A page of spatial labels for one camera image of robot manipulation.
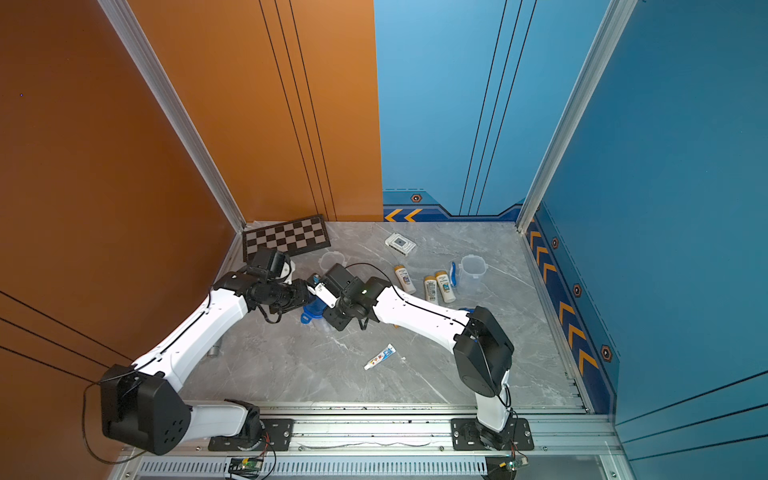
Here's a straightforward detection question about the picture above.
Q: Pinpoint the toothpaste tube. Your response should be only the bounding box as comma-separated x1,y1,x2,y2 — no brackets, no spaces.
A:
364,344,396,371

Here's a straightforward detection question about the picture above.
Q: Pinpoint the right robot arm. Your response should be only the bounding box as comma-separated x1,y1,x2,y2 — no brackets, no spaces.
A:
309,264,519,452

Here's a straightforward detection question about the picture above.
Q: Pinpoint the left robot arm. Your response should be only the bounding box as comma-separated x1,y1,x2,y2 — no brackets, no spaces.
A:
98,272,311,455

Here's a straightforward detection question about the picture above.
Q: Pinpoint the clear cup back left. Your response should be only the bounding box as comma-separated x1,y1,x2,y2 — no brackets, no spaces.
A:
319,251,347,272

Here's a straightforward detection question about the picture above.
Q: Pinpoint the clear cup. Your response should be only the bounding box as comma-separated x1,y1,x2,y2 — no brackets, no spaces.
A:
458,254,487,293
319,251,347,272

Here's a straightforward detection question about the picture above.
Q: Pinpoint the white bottle yellow cap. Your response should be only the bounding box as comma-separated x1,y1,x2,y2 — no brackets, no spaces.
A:
394,265,417,294

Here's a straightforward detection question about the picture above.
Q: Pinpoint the black white checkerboard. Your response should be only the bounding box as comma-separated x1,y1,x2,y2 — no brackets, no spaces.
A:
242,215,331,263

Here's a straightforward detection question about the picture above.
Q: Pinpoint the white bottle upright left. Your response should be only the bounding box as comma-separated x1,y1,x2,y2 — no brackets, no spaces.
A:
423,276,439,305

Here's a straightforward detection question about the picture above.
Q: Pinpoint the white bottle upright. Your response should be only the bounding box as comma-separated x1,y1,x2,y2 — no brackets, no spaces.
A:
435,271,456,303
423,276,439,305

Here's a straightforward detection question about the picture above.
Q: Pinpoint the white bottle upright right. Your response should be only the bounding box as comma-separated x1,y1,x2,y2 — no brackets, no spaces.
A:
435,271,456,303

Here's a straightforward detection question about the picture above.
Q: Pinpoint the clear cup right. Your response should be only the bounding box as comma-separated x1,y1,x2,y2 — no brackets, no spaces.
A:
458,254,487,293

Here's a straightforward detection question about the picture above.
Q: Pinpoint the left green circuit board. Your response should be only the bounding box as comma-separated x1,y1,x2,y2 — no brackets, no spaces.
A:
227,457,264,479

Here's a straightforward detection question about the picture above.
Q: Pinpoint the green circuit board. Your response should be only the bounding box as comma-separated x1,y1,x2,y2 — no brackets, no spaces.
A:
227,457,264,479
483,455,529,480

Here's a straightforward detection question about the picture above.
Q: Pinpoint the right green circuit board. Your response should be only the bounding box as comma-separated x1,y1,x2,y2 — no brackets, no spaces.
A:
483,455,529,480

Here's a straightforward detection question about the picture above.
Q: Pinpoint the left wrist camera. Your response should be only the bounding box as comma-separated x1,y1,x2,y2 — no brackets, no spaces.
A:
247,248,293,282

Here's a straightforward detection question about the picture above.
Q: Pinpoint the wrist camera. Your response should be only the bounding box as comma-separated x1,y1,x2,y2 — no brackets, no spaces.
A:
307,274,338,308
247,248,293,282

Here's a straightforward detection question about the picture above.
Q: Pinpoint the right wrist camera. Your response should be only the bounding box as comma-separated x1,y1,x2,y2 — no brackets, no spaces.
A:
307,274,338,308

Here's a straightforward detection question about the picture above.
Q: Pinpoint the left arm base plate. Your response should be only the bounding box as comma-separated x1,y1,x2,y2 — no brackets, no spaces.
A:
208,418,295,455

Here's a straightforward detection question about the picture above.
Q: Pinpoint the aluminium rail frame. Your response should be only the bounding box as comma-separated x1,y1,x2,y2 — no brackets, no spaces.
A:
109,403,634,479

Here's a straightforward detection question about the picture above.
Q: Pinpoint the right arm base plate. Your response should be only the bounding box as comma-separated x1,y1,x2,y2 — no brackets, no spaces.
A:
450,418,535,452

